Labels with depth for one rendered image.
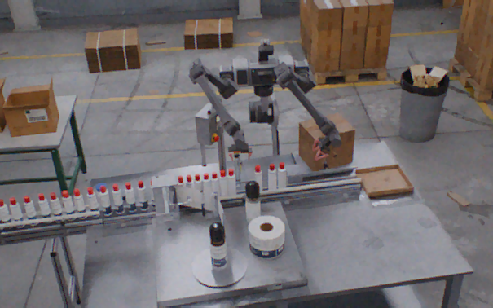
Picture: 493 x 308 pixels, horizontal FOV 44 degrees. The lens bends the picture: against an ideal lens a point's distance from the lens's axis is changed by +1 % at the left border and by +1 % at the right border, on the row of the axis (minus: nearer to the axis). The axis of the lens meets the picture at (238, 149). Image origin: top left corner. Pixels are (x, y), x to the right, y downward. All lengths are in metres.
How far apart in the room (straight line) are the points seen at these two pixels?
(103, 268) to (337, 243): 1.34
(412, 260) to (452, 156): 2.53
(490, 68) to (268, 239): 4.02
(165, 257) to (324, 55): 4.00
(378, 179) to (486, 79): 2.98
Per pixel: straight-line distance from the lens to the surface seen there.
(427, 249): 3.61
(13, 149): 4.89
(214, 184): 3.70
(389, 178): 4.10
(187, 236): 3.55
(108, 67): 7.61
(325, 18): 6.70
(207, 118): 3.46
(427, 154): 5.91
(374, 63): 7.06
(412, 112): 5.89
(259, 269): 3.32
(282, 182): 3.79
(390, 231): 3.68
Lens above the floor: 3.23
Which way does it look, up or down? 34 degrees down
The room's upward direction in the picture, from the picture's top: 3 degrees counter-clockwise
